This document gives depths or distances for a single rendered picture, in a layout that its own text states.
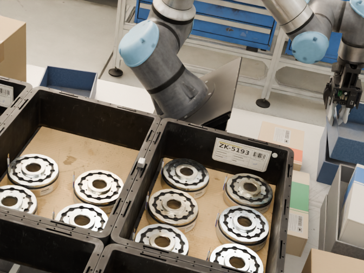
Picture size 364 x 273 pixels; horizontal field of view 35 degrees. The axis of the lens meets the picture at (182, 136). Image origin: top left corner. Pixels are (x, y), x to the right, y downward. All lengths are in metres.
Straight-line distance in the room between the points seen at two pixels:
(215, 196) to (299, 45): 0.37
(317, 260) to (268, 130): 0.55
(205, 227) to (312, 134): 0.70
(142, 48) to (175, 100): 0.15
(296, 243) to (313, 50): 0.43
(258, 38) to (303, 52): 1.75
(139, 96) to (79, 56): 1.64
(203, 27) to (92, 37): 0.84
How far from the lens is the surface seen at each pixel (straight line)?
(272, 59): 3.08
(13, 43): 1.67
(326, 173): 1.60
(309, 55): 1.31
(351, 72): 1.46
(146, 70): 1.44
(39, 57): 3.37
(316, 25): 1.32
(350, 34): 1.44
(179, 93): 1.45
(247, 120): 1.77
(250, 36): 3.05
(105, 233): 1.01
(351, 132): 1.69
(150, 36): 1.43
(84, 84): 1.77
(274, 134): 1.61
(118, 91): 1.79
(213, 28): 3.05
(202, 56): 3.57
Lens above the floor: 1.66
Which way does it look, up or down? 36 degrees down
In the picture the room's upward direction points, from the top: 11 degrees clockwise
